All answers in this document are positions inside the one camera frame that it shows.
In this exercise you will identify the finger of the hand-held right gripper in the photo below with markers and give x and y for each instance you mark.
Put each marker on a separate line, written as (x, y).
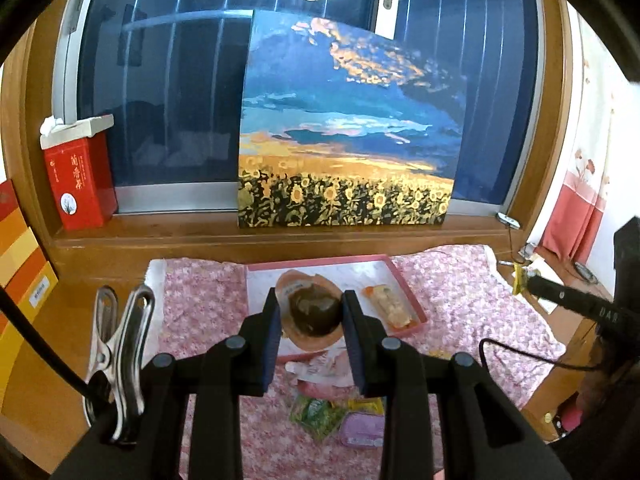
(560, 295)

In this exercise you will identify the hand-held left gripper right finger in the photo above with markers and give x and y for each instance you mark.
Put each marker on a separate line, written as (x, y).
(356, 345)

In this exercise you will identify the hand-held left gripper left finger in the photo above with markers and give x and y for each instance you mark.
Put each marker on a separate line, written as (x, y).
(267, 345)

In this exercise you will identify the pink white snack pouch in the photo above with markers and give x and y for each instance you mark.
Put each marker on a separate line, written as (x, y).
(320, 367)

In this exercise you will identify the yellow orange snack packet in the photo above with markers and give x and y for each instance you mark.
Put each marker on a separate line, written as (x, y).
(520, 280)

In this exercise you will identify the round jelly cup snack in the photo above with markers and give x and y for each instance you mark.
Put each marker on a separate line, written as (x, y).
(312, 310)

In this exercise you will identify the yellow square snack packet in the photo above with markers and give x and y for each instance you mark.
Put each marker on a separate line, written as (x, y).
(365, 404)

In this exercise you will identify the large green snack packet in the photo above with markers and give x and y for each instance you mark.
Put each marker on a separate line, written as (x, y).
(315, 412)

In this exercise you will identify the pink rectangular tray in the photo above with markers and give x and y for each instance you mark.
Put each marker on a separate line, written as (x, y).
(320, 270)

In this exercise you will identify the purple snack packet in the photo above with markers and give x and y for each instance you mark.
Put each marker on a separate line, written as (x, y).
(362, 430)

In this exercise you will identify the clear cracker packet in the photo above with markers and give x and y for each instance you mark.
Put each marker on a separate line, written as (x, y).
(392, 307)

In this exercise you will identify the white pink flowered curtain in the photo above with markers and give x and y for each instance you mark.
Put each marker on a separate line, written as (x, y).
(575, 210)

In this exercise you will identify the small white sill device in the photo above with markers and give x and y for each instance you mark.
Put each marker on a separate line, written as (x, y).
(507, 219)

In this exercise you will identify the pink floral cloth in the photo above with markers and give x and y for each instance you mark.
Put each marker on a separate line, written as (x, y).
(450, 310)

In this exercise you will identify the metal spring clamp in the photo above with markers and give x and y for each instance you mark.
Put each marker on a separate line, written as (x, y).
(120, 360)

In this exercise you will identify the person's dark clothing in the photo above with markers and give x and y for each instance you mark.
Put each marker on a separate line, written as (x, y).
(610, 440)

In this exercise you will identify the sunflower field painting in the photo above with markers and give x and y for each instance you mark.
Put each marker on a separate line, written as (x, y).
(350, 135)

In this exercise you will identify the red box with white lid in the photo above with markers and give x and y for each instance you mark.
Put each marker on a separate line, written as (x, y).
(80, 185)

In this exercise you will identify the orange yellow striped box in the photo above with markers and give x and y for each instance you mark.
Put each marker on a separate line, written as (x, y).
(20, 270)

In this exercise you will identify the white crumpled tissue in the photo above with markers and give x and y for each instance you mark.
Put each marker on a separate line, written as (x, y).
(52, 124)

